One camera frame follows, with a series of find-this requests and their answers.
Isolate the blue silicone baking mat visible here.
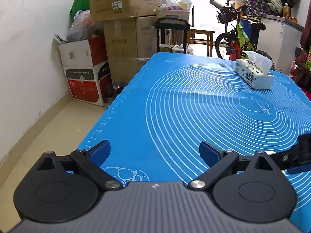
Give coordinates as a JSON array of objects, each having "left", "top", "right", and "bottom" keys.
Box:
[{"left": 79, "top": 53, "right": 310, "bottom": 226}]

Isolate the white tissue box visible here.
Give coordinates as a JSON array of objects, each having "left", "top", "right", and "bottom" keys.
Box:
[{"left": 235, "top": 50, "right": 275, "bottom": 90}]

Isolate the red white cardboard box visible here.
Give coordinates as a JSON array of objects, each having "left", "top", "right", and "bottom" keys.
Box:
[{"left": 54, "top": 35, "right": 113, "bottom": 107}]

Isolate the white chest freezer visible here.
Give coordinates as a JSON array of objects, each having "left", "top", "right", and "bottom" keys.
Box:
[{"left": 257, "top": 15, "right": 304, "bottom": 75}]

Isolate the wooden chair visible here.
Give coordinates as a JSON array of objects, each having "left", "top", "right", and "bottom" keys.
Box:
[{"left": 187, "top": 29, "right": 215, "bottom": 57}]

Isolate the green black bicycle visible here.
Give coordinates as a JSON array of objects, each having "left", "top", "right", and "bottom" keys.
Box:
[{"left": 210, "top": 0, "right": 272, "bottom": 61}]

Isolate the lower brown cardboard box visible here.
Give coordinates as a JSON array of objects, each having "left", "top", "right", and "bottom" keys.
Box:
[{"left": 104, "top": 16, "right": 157, "bottom": 85}]

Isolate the black utility cart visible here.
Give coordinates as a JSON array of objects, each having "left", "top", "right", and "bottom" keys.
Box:
[{"left": 155, "top": 17, "right": 190, "bottom": 54}]

